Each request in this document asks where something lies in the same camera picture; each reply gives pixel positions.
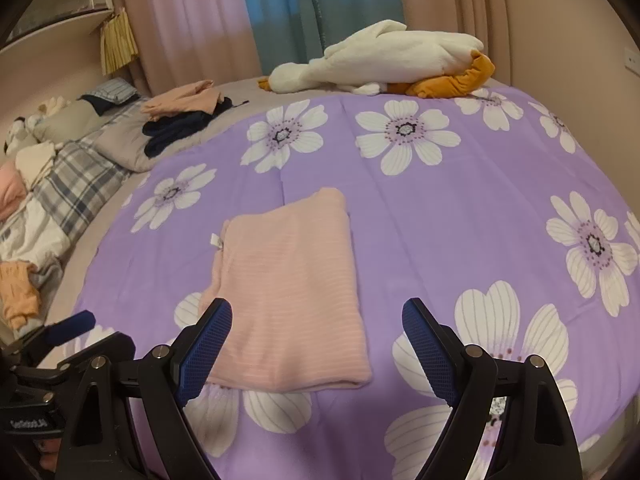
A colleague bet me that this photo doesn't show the grey pillow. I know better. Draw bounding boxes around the grey pillow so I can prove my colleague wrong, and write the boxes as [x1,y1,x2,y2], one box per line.
[94,104,237,174]

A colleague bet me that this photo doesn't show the pink blanket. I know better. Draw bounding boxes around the pink blanket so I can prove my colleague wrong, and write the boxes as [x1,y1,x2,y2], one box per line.
[0,161,29,222]

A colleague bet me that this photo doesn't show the plaid quilt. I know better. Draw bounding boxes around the plaid quilt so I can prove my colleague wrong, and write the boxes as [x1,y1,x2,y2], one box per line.
[0,105,147,272]

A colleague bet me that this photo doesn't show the yellow pleated valance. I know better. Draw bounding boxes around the yellow pleated valance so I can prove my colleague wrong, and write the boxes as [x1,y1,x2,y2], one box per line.
[99,7,139,77]

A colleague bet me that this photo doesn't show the cream cloth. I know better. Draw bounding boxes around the cream cloth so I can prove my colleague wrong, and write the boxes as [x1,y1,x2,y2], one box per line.
[14,139,59,187]

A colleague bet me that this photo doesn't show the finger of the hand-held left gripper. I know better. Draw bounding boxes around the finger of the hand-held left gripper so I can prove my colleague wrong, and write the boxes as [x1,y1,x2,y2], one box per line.
[59,331,137,377]
[20,310,97,362]

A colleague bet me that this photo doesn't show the blue curtain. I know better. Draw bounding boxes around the blue curtain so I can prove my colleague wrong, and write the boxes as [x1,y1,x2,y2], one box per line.
[235,0,407,70]

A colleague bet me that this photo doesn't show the grey fuzzy cloth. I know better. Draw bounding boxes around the grey fuzzy cloth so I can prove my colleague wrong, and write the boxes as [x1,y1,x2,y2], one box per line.
[20,259,64,337]

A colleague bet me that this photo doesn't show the white goose plush toy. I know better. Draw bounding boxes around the white goose plush toy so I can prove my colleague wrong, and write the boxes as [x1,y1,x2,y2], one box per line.
[257,20,496,100]

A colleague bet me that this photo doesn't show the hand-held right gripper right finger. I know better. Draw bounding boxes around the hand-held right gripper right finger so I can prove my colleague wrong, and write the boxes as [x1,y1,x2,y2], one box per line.
[402,297,583,480]

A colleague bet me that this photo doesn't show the folded pink clothes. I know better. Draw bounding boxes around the folded pink clothes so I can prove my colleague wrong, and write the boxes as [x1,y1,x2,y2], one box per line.
[139,78,224,122]

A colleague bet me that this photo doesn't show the orange printed garment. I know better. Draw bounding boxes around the orange printed garment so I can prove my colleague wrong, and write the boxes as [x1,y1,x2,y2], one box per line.
[0,259,42,332]

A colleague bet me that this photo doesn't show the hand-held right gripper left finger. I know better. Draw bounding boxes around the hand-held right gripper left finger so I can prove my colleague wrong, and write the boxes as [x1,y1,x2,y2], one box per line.
[54,297,233,480]

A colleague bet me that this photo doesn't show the white and black plush toy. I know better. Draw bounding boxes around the white and black plush toy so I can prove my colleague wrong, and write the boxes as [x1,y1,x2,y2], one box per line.
[4,116,42,155]

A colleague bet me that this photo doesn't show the grey-green pillow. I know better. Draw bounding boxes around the grey-green pillow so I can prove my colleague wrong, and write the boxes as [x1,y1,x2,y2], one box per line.
[31,100,102,144]

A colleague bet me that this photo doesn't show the beige plush toy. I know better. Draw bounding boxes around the beige plush toy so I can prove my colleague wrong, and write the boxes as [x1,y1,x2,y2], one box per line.
[39,95,72,117]

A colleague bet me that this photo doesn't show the purple floral blanket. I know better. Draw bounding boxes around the purple floral blanket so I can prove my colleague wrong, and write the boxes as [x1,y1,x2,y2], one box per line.
[72,82,640,480]

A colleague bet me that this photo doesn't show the pink knit sweater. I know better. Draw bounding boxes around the pink knit sweater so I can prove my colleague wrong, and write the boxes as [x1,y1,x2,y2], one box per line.
[197,187,373,393]

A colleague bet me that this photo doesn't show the wall shelf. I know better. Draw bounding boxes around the wall shelf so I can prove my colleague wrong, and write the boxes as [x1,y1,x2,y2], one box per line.
[0,0,117,47]

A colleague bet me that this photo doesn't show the pink curtain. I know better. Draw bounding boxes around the pink curtain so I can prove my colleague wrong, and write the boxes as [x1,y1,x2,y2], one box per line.
[119,0,262,97]
[392,0,502,82]

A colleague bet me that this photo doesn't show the dark navy clothes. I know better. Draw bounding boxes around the dark navy clothes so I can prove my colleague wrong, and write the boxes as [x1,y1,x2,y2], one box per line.
[141,95,236,158]

